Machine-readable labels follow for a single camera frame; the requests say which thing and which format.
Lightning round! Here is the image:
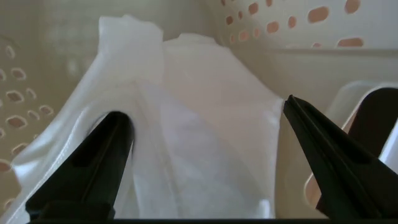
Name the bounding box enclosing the white garment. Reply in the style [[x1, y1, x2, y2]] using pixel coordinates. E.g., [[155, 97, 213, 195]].
[[0, 14, 284, 220]]

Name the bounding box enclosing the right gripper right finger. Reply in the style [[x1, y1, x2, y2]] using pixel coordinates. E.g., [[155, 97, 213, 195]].
[[283, 95, 398, 218]]

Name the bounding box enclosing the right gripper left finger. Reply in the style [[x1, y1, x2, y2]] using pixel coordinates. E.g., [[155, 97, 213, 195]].
[[25, 111, 135, 220]]

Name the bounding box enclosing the white laundry basket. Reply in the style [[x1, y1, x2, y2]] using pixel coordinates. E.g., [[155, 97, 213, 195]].
[[0, 0, 398, 218]]

